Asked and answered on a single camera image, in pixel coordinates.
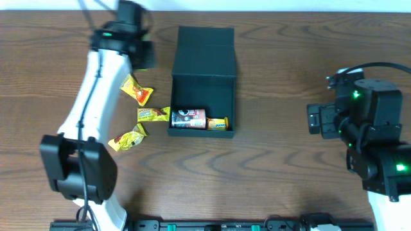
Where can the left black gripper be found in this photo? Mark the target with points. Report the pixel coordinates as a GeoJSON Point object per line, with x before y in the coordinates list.
{"type": "Point", "coordinates": [145, 54]}

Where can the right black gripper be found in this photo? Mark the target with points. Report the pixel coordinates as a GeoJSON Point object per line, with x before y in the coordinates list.
{"type": "Point", "coordinates": [315, 119]}

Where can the yellow peanut butter sandwich packet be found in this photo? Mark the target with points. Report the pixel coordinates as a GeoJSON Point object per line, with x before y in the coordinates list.
{"type": "Point", "coordinates": [131, 87]}

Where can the red Pringles can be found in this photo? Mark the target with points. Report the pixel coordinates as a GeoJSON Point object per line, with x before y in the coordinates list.
{"type": "Point", "coordinates": [190, 119]}

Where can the small yellow biscuit packet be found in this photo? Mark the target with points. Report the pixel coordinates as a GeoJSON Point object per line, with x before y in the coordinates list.
{"type": "Point", "coordinates": [217, 124]}

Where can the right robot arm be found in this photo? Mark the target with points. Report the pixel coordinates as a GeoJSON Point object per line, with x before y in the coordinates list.
{"type": "Point", "coordinates": [366, 118]}

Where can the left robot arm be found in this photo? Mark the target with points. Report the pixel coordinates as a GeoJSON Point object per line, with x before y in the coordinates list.
{"type": "Point", "coordinates": [76, 160]}

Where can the yellow Apollo wafer packet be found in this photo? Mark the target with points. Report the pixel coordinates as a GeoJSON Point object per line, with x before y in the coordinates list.
{"type": "Point", "coordinates": [153, 114]}

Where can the dark green open box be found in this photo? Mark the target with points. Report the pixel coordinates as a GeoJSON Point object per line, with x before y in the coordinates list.
{"type": "Point", "coordinates": [204, 77]}

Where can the yellow crumpled snack packet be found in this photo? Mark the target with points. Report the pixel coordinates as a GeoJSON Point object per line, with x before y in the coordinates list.
{"type": "Point", "coordinates": [128, 140]}

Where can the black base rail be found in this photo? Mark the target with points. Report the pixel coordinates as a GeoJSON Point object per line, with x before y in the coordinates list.
{"type": "Point", "coordinates": [318, 221]}

